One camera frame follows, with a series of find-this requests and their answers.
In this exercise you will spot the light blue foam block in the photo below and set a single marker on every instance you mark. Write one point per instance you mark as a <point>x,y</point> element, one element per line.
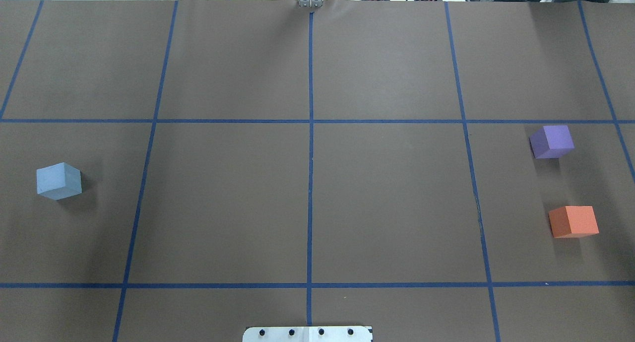
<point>58,181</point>

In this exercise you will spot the purple foam block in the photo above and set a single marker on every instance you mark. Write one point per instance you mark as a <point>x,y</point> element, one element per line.
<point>550,142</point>

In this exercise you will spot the orange foam block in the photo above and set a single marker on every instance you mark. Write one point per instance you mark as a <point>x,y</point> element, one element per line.
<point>573,221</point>

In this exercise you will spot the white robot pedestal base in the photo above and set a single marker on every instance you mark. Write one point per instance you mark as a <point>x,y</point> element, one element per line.
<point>309,334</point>

